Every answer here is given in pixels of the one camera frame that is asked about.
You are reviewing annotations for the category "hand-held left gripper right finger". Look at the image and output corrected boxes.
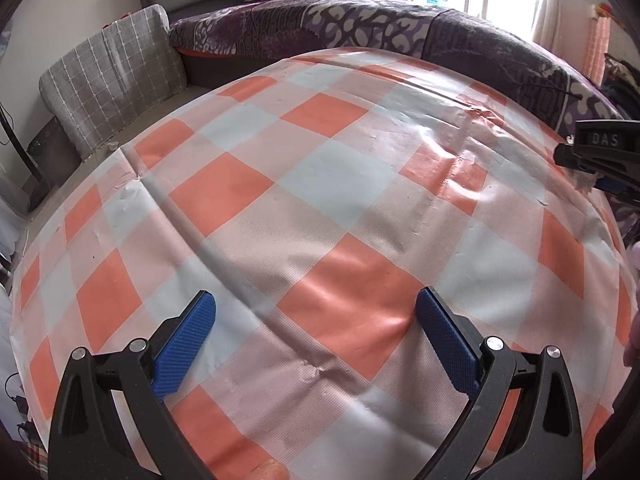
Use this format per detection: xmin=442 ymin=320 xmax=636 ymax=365
xmin=416 ymin=286 xmax=586 ymax=480

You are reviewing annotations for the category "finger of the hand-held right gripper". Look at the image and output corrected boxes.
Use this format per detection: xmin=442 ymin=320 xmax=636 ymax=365
xmin=597 ymin=177 xmax=632 ymax=197

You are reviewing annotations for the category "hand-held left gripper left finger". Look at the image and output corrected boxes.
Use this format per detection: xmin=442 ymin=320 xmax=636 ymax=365
xmin=47 ymin=290 xmax=218 ymax=480

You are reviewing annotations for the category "stack of folded clothes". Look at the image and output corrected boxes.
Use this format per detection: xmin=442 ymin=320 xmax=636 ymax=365
xmin=602 ymin=52 xmax=640 ymax=111

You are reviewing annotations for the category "pink hanging cloth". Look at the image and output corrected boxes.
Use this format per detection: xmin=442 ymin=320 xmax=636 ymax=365
xmin=585 ymin=5 xmax=611 ymax=86

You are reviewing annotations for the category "pale curtain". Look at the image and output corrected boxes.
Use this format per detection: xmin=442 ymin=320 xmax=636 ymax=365
xmin=530 ymin=0 xmax=591 ymax=61

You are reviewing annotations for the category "orange white checkered tablecloth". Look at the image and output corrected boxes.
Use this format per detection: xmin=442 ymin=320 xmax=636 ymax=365
xmin=10 ymin=46 xmax=636 ymax=480

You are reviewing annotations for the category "purple patterned bed blanket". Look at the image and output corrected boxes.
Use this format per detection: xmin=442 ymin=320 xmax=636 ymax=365
xmin=167 ymin=0 xmax=631 ymax=136

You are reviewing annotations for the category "black floor stand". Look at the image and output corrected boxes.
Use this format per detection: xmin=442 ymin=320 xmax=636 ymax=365
xmin=0 ymin=102 xmax=51 ymax=211

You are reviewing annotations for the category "grey checked cushion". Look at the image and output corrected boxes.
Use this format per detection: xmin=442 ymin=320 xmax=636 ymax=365
xmin=39 ymin=4 xmax=188 ymax=161

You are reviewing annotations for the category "black cable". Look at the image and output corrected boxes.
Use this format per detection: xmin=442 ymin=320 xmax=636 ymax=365
xmin=5 ymin=372 xmax=31 ymax=441

